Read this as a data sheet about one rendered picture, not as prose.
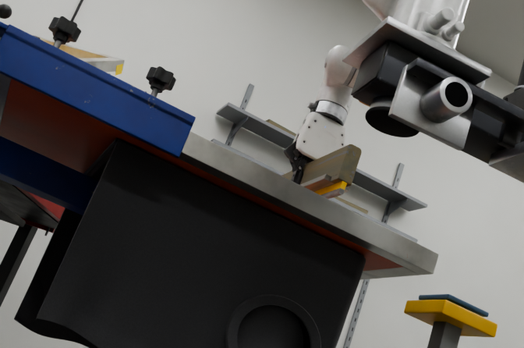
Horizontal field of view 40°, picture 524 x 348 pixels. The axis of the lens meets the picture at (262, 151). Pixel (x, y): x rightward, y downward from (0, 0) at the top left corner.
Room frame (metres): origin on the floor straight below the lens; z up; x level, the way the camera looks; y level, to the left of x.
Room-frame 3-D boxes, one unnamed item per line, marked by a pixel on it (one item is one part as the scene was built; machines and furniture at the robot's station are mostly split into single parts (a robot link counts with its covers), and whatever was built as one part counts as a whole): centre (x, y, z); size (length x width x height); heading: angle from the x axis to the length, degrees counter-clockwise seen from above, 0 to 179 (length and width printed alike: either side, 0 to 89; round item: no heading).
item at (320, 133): (1.41, -0.11, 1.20); 0.10 x 0.08 x 0.11; 106
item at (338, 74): (1.38, -0.10, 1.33); 0.15 x 0.10 x 0.11; 5
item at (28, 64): (1.02, 0.26, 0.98); 0.30 x 0.05 x 0.07; 107
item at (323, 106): (1.41, -0.10, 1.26); 0.09 x 0.07 x 0.03; 106
